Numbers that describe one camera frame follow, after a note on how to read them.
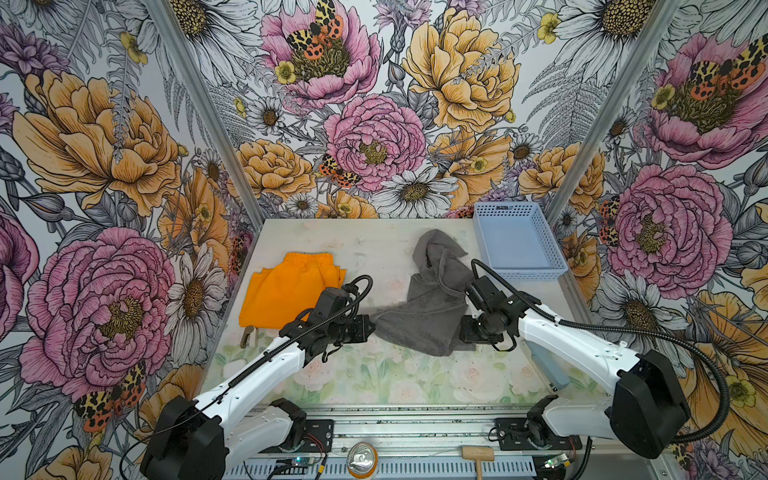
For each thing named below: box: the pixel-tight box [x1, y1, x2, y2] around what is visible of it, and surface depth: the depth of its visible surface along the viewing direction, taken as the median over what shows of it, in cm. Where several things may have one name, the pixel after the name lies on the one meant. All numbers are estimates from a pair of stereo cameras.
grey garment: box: [372, 230, 476, 357], surface depth 94 cm
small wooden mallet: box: [462, 446, 494, 480], surface depth 72 cm
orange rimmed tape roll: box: [347, 441, 379, 479], surface depth 63 cm
